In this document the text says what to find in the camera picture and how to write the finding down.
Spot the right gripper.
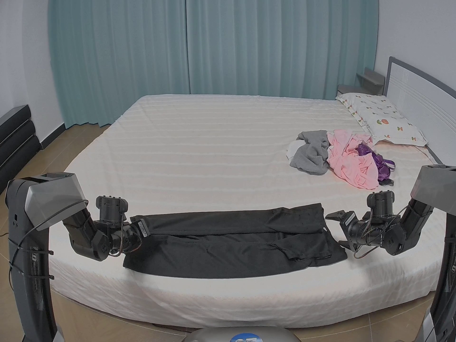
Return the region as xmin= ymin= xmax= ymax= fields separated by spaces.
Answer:
xmin=325 ymin=210 xmax=369 ymax=252

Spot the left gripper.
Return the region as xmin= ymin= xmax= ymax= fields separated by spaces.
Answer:
xmin=130 ymin=219 xmax=150 ymax=243

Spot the black long-sleeved top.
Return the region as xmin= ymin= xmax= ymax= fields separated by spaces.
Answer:
xmin=123 ymin=203 xmax=348 ymax=280

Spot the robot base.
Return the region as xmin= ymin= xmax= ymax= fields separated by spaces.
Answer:
xmin=185 ymin=326 xmax=303 ymax=342

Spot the bed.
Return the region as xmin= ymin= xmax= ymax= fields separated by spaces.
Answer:
xmin=48 ymin=56 xmax=456 ymax=328

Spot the pink garment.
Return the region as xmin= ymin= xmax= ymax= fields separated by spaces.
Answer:
xmin=327 ymin=130 xmax=379 ymax=190

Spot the purple garment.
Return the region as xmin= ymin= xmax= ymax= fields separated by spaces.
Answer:
xmin=356 ymin=143 xmax=396 ymax=182

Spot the white garment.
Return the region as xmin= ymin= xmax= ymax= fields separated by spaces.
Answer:
xmin=286 ymin=140 xmax=303 ymax=159

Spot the white printed pillow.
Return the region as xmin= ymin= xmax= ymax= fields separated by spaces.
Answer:
xmin=336 ymin=92 xmax=428 ymax=145

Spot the black chest of drawers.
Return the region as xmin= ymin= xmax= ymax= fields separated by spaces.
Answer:
xmin=0 ymin=105 xmax=40 ymax=191

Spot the grey bedside table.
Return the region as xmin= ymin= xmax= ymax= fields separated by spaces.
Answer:
xmin=337 ymin=67 xmax=385 ymax=95

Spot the blue-green curtain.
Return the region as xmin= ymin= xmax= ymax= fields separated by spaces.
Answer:
xmin=48 ymin=0 xmax=191 ymax=127
xmin=185 ymin=0 xmax=378 ymax=100

